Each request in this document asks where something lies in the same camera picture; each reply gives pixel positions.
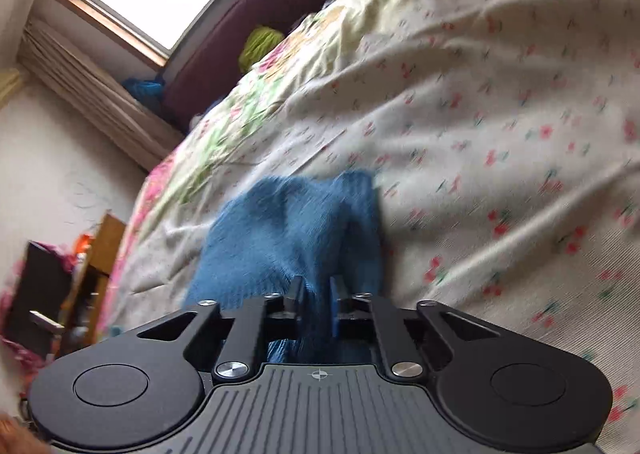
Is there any beige curtain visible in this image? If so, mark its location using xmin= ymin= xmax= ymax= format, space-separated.
xmin=19 ymin=18 xmax=187 ymax=171

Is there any blue yellow-striped knit sweater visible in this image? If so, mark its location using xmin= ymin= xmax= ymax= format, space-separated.
xmin=184 ymin=171 xmax=387 ymax=365

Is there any white cherry print bedsheet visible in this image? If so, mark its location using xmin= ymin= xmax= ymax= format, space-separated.
xmin=114 ymin=0 xmax=640 ymax=454

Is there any green cloth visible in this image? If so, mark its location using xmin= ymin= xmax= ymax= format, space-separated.
xmin=238 ymin=26 xmax=286 ymax=73

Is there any maroon upholstered headboard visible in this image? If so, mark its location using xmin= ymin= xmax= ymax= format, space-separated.
xmin=162 ymin=0 xmax=352 ymax=135

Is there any wooden nightstand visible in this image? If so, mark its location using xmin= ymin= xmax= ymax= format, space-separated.
xmin=64 ymin=213 xmax=129 ymax=341

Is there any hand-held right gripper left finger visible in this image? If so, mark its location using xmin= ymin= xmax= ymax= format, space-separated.
xmin=137 ymin=276 xmax=304 ymax=381

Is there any black panel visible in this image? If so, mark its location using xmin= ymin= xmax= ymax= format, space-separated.
xmin=4 ymin=241 xmax=74 ymax=361

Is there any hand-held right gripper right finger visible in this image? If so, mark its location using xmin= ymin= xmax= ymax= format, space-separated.
xmin=329 ymin=276 xmax=502 ymax=379

